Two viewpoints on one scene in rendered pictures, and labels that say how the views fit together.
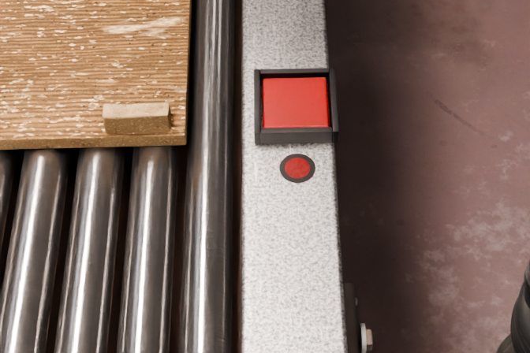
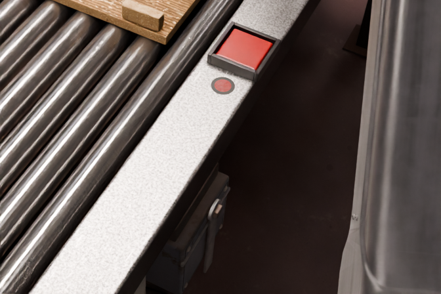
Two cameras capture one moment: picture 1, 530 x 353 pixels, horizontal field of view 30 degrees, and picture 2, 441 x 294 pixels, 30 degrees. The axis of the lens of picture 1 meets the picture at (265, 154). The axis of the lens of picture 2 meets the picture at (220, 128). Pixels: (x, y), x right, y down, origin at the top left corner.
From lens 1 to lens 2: 0.36 m
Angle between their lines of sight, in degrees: 13
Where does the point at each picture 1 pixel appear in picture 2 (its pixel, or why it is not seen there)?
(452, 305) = not seen: outside the picture
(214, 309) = (123, 134)
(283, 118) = (230, 54)
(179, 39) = not seen: outside the picture
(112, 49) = not seen: outside the picture
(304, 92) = (252, 45)
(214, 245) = (145, 103)
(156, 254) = (109, 93)
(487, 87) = not seen: outside the picture
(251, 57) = (237, 16)
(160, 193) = (134, 63)
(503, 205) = not seen: outside the picture
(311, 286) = (186, 149)
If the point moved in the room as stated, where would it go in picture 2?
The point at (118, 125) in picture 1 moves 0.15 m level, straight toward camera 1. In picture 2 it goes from (129, 14) to (95, 93)
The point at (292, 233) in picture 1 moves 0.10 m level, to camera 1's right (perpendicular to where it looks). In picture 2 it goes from (195, 117) to (266, 147)
